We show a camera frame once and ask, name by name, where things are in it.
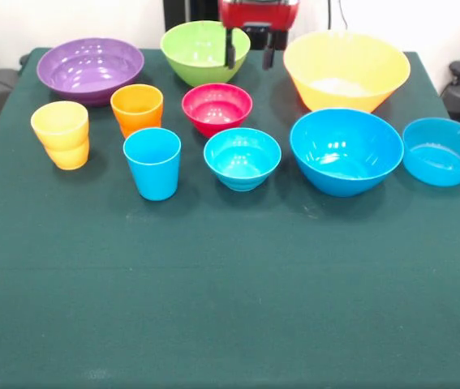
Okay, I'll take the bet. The orange cup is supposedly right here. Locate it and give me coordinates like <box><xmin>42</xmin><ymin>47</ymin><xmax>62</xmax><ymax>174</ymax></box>
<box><xmin>110</xmin><ymin>83</ymin><xmax>165</xmax><ymax>141</ymax></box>

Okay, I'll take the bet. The shallow blue bowl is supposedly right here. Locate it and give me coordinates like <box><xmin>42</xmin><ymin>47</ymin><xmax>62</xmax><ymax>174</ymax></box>
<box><xmin>402</xmin><ymin>117</ymin><xmax>460</xmax><ymax>188</ymax></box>

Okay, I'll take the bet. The blue cup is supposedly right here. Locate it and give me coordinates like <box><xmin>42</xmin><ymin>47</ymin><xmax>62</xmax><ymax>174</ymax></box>
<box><xmin>122</xmin><ymin>126</ymin><xmax>183</xmax><ymax>202</ymax></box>

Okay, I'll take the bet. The black wall cable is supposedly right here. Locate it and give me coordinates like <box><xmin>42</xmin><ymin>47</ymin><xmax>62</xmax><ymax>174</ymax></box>
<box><xmin>325</xmin><ymin>0</ymin><xmax>350</xmax><ymax>33</ymax></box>

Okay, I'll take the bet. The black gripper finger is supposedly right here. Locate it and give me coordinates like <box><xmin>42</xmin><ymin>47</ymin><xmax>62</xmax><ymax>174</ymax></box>
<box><xmin>262</xmin><ymin>31</ymin><xmax>276</xmax><ymax>71</ymax></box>
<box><xmin>224</xmin><ymin>27</ymin><xmax>238</xmax><ymax>70</ymax></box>

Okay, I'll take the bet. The large yellow bowl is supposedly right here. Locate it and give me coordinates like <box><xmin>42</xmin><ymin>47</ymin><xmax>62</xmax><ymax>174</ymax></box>
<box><xmin>282</xmin><ymin>31</ymin><xmax>412</xmax><ymax>114</ymax></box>

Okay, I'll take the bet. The purple bowl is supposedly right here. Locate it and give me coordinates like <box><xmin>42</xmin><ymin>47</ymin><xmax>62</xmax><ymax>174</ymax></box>
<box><xmin>36</xmin><ymin>37</ymin><xmax>145</xmax><ymax>107</ymax></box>

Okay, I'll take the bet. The green bowl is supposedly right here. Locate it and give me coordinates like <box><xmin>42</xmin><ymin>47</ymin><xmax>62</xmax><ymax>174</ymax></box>
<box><xmin>160</xmin><ymin>19</ymin><xmax>251</xmax><ymax>88</ymax></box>

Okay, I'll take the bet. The dark green tablecloth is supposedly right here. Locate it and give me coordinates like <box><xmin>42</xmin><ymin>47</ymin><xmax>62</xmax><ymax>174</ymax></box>
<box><xmin>0</xmin><ymin>47</ymin><xmax>460</xmax><ymax>389</ymax></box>

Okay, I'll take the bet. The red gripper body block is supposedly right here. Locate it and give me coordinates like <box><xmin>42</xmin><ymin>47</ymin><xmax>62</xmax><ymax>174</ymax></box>
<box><xmin>219</xmin><ymin>0</ymin><xmax>300</xmax><ymax>33</ymax></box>

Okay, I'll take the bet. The pink red bowl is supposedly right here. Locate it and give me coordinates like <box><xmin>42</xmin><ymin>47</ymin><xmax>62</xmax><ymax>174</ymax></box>
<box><xmin>181</xmin><ymin>83</ymin><xmax>254</xmax><ymax>139</ymax></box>

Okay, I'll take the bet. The large blue bowl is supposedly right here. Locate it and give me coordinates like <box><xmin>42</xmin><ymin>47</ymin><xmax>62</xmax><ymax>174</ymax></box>
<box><xmin>289</xmin><ymin>107</ymin><xmax>405</xmax><ymax>199</ymax></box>

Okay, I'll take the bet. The yellow cup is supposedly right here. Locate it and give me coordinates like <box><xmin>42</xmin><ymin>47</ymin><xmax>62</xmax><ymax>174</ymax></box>
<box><xmin>30</xmin><ymin>100</ymin><xmax>91</xmax><ymax>171</ymax></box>

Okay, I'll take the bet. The small ribbed teal bowl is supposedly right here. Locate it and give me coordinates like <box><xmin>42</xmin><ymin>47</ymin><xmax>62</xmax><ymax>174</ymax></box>
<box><xmin>203</xmin><ymin>126</ymin><xmax>282</xmax><ymax>193</ymax></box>

